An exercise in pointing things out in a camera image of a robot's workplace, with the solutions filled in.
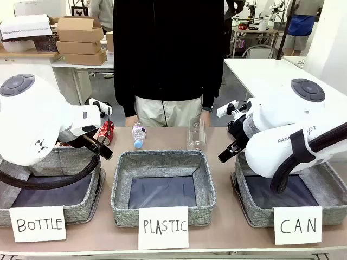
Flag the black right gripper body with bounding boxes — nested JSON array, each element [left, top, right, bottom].
[[227, 116, 249, 149]]

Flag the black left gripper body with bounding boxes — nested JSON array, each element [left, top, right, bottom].
[[70, 133, 103, 155]]

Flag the crushed red soda can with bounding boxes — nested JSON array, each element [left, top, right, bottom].
[[97, 121, 116, 146]]

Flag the large clear plastic bottle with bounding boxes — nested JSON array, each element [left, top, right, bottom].
[[186, 118, 207, 151]]

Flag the small blue-capped plastic bottle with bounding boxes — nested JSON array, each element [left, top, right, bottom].
[[131, 122, 148, 150]]

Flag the person's left forearm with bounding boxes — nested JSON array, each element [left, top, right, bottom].
[[202, 64, 226, 109]]

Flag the person's right forearm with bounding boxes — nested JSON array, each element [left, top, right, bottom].
[[113, 64, 137, 118]]

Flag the grey fabric basket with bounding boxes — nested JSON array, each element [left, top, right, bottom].
[[0, 146, 106, 228], [230, 153, 347, 228], [110, 149, 217, 228]]

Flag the CAN paper label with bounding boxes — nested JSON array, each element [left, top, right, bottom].
[[273, 206, 323, 246]]

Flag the person's left hand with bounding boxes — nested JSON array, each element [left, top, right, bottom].
[[202, 110, 213, 127]]

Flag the large white table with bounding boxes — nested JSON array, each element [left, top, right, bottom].
[[223, 57, 347, 111]]

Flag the person's beige trousers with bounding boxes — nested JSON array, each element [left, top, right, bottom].
[[134, 94, 204, 128]]

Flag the white desk with legs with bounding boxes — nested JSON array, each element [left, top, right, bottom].
[[51, 60, 115, 107]]

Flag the white metal chair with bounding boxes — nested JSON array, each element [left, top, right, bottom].
[[242, 44, 275, 59]]

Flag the flat closed cardboard box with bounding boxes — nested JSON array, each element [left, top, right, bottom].
[[55, 40, 102, 55], [63, 50, 108, 67]]

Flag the PLASTIC paper label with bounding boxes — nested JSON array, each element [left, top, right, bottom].
[[137, 206, 190, 250]]

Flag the BOTTLE paper label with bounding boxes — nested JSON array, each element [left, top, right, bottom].
[[9, 205, 67, 243]]

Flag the cluttered background workbench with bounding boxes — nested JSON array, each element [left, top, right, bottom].
[[233, 26, 285, 59]]

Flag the small cardboard box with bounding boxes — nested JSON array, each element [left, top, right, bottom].
[[105, 30, 114, 53]]

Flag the dark patterned box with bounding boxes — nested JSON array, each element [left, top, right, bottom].
[[33, 35, 59, 53]]

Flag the wooden board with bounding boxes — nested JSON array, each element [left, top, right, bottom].
[[0, 50, 65, 61]]

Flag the person in black sweater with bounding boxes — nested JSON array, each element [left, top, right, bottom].
[[112, 0, 226, 118]]

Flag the black pole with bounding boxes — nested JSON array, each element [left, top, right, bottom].
[[276, 0, 298, 61]]

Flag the open cardboard box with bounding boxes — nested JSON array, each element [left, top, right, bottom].
[[56, 16, 105, 43]]

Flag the white foam box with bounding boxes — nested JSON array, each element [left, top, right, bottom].
[[2, 40, 37, 53]]

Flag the bystander in dark clothes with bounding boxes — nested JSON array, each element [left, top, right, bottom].
[[223, 0, 240, 21]]

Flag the bystander in blue shirt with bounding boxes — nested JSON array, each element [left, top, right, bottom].
[[284, 0, 325, 57]]

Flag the bystander in grey shirt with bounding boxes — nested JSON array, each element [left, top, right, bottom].
[[91, 0, 114, 35]]

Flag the white box with text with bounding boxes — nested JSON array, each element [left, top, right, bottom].
[[0, 14, 54, 42]]

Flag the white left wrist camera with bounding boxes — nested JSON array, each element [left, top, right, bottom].
[[88, 98, 110, 116]]

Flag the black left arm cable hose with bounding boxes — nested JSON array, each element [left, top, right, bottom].
[[0, 154, 101, 191]]

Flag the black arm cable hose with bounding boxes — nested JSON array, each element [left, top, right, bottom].
[[0, 154, 101, 191], [270, 116, 347, 194]]

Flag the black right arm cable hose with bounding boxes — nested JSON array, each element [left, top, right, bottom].
[[270, 116, 347, 194]]

